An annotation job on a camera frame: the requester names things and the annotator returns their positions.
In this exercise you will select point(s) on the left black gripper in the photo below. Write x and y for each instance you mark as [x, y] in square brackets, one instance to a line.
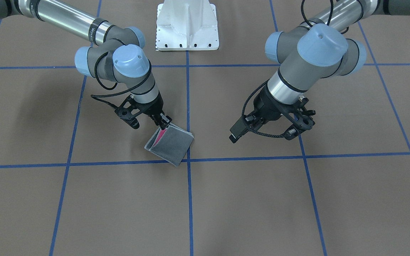
[268, 106]

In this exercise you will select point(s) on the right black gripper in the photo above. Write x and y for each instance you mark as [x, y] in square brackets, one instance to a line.
[153, 108]

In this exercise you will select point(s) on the pink grey towel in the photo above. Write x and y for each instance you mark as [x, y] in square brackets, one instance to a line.
[170, 144]

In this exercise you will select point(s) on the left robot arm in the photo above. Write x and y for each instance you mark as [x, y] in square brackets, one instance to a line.
[313, 50]

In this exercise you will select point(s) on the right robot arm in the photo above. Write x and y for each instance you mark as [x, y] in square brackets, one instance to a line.
[117, 56]

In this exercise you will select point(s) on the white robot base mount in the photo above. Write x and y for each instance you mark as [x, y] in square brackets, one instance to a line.
[186, 25]

